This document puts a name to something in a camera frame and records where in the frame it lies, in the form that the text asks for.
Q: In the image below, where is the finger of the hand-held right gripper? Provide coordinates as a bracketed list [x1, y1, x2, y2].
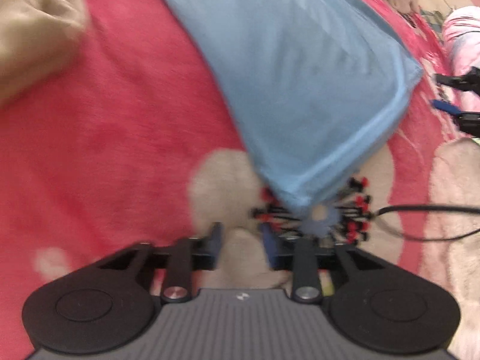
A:
[435, 65, 480, 94]
[430, 98, 480, 136]

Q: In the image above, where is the beige folded garment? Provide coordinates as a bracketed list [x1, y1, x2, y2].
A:
[0, 0, 90, 104]

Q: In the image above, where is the light blue t-shirt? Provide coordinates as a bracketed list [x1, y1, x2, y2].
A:
[146, 0, 425, 216]

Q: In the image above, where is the black cable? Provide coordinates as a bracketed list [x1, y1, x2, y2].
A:
[375, 204, 480, 241]

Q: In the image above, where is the pink floral blanket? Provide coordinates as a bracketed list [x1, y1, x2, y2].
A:
[0, 0, 469, 346]

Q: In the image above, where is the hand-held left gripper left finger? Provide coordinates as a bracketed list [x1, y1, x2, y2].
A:
[98, 222, 225, 305]

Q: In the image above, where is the blue plaid cloth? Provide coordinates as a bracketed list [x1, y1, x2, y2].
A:
[418, 7, 451, 29]

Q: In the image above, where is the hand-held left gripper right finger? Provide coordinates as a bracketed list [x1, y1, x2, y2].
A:
[260, 223, 387, 304]

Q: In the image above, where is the person's pink floral pajamas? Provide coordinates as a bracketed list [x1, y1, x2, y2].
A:
[442, 5, 480, 70]

